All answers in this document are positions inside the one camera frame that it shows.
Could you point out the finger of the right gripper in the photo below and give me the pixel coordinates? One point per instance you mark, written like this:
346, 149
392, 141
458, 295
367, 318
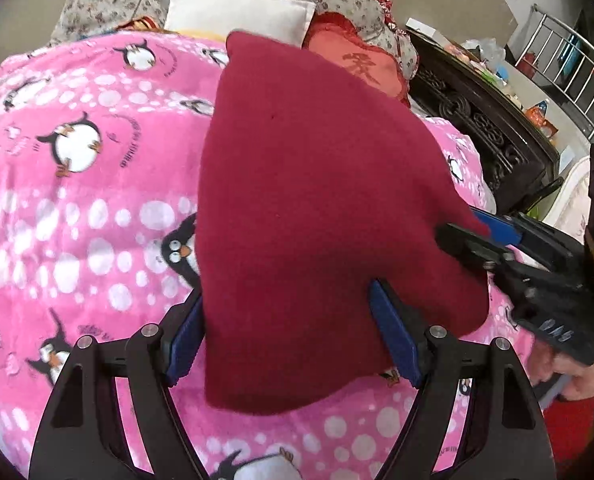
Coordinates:
502, 231
470, 249

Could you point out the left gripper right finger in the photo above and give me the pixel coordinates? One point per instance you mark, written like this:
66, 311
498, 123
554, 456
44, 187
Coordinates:
504, 434

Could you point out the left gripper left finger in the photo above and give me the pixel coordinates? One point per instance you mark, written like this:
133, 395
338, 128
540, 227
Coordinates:
81, 435

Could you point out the dark red fleece garment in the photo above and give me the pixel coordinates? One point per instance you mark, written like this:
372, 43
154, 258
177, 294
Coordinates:
313, 184

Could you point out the right hand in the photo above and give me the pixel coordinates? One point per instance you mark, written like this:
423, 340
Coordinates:
544, 362

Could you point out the white ornate chair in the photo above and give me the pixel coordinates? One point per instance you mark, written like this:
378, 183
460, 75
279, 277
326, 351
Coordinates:
571, 210

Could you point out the dark carved wooden cabinet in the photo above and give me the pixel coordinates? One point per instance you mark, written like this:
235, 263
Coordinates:
519, 165

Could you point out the red embroidered cushion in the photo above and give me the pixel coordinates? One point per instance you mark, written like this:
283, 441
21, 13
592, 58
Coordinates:
336, 39

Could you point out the pink penguin blanket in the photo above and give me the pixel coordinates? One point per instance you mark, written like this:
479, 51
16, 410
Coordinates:
100, 149

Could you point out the white square pillow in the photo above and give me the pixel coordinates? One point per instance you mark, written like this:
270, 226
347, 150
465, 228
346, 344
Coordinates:
285, 21

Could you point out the yellow red striped cloth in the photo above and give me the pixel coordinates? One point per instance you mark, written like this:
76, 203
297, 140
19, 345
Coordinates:
148, 24

